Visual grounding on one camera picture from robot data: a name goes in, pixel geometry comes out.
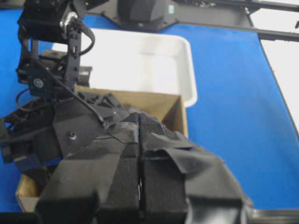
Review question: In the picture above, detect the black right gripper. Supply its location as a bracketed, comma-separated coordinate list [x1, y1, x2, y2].
[0, 92, 129, 173]

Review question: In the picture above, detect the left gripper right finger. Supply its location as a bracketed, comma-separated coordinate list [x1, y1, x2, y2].
[139, 114, 252, 224]

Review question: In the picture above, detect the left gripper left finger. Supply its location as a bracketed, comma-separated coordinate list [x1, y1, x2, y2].
[35, 113, 139, 224]

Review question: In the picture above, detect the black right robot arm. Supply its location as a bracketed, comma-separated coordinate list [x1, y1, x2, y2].
[0, 0, 128, 173]

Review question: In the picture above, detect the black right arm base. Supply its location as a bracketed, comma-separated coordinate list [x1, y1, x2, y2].
[85, 0, 299, 42]

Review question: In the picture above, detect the brown cardboard box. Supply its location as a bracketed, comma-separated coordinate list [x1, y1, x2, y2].
[15, 86, 188, 212]

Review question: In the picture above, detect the blue table cloth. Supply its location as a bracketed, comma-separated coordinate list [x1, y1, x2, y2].
[0, 9, 299, 212]

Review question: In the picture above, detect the white plastic tray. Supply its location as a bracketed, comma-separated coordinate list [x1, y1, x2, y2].
[53, 28, 198, 108]

